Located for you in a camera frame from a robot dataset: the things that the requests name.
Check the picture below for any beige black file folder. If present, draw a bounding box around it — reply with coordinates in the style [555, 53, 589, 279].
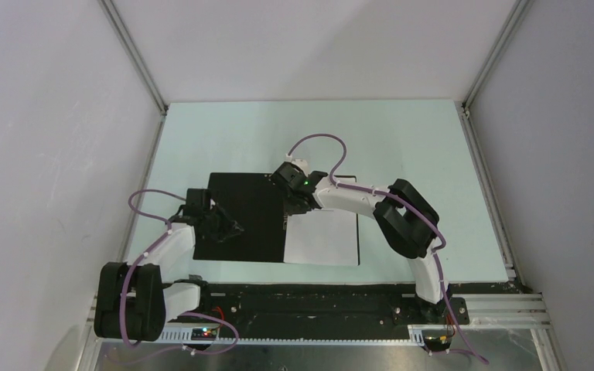
[193, 173, 289, 264]

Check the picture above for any white paper stack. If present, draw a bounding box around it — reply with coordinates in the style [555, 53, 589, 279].
[283, 209, 360, 267]

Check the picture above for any printed white paper sheet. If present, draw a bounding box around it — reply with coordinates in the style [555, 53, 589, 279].
[327, 176, 357, 188]

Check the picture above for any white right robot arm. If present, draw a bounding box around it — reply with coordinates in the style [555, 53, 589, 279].
[269, 161, 450, 323]

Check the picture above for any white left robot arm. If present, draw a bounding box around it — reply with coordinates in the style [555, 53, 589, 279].
[94, 189, 244, 347]

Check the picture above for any left controller circuit board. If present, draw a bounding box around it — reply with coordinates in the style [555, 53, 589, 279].
[190, 328, 218, 342]

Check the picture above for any controller circuit board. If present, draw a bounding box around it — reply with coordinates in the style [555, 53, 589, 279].
[422, 335, 453, 354]
[190, 328, 218, 342]

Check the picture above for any right controller circuit board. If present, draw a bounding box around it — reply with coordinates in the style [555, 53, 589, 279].
[422, 335, 453, 354]

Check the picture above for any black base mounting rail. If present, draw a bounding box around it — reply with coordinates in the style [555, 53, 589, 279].
[163, 280, 524, 342]

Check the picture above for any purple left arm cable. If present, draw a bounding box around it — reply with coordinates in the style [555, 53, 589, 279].
[120, 189, 241, 357]

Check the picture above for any left aluminium frame post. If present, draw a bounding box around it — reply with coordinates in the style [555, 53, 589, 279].
[97, 0, 169, 116]

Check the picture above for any aluminium frame post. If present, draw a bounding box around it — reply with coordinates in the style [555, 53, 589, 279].
[97, 0, 169, 116]
[461, 0, 534, 117]

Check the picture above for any right aluminium frame post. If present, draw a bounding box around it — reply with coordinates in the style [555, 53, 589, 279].
[461, 0, 534, 117]

